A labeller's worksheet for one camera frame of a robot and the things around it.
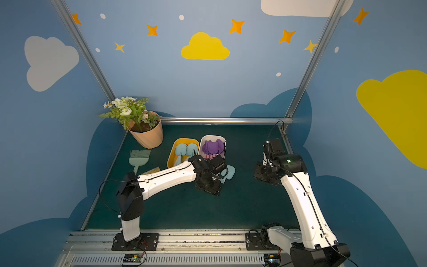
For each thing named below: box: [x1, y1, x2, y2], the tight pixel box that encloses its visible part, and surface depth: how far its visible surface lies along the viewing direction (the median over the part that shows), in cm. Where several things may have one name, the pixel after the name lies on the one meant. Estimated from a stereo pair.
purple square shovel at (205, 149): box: [201, 140, 212, 160], surface depth 109 cm
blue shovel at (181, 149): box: [174, 143, 188, 167], surface depth 109 cm
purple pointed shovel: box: [216, 139, 225, 156], surface depth 110 cm
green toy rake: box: [128, 149, 152, 175], surface depth 106 cm
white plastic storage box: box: [197, 134, 227, 160], surface depth 110 cm
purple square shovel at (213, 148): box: [207, 140, 220, 158], surface depth 109 cm
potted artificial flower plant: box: [98, 96, 164, 149], surface depth 93 cm
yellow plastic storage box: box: [166, 137, 200, 169], surface depth 107 cm
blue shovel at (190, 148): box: [186, 142, 198, 158], surface depth 109 cm
